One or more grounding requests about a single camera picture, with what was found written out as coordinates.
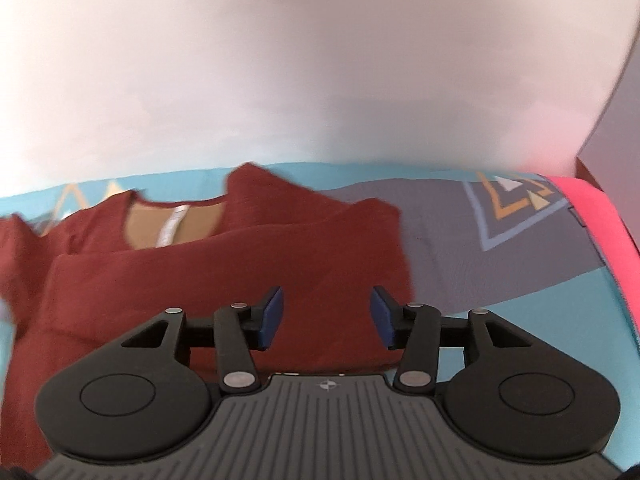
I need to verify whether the dark red small shirt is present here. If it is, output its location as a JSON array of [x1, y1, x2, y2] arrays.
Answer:
[[1, 165, 411, 469]]

